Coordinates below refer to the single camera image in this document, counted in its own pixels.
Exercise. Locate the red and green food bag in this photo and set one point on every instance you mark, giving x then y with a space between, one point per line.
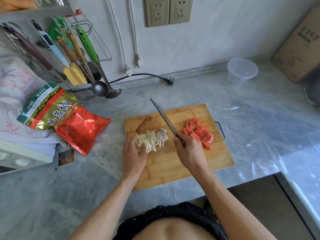
72 124

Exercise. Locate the pile of chopped white vegetable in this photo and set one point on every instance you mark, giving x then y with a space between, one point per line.
152 139

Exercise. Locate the small dark card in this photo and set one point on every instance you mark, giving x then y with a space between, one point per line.
66 157

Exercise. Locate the dark metal pot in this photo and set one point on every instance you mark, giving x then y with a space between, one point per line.
313 91

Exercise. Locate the white kitchen appliance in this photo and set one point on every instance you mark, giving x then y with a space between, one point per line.
22 159

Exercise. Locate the person's right hand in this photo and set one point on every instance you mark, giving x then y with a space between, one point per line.
191 154

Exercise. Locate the person's left thumb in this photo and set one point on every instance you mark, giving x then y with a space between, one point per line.
145 149

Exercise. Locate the beige wall socket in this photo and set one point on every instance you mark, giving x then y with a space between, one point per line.
156 11
180 9

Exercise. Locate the person's left hand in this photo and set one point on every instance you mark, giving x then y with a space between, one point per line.
133 161

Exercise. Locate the pile of red tomato pieces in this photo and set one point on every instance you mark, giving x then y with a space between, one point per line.
201 132

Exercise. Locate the person's right thumb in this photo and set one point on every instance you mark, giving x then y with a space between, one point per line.
178 143

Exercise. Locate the white wall shelf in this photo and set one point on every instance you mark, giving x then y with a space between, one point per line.
35 12

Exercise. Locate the black shorts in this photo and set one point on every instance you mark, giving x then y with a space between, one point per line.
175 212

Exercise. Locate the person's right forearm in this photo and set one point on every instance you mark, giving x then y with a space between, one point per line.
225 202

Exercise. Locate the clear plastic container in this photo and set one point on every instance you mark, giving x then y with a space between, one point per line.
241 71

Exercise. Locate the person's left forearm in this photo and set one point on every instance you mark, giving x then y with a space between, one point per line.
110 207

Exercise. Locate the floral pink cloth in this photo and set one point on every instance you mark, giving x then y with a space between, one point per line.
15 97

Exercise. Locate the brown cardboard box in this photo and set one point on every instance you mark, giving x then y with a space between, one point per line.
300 47

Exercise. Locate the kitchen knife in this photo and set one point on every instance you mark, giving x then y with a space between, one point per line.
165 117

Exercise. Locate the wooden cutting board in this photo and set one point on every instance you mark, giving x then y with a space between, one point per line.
170 167

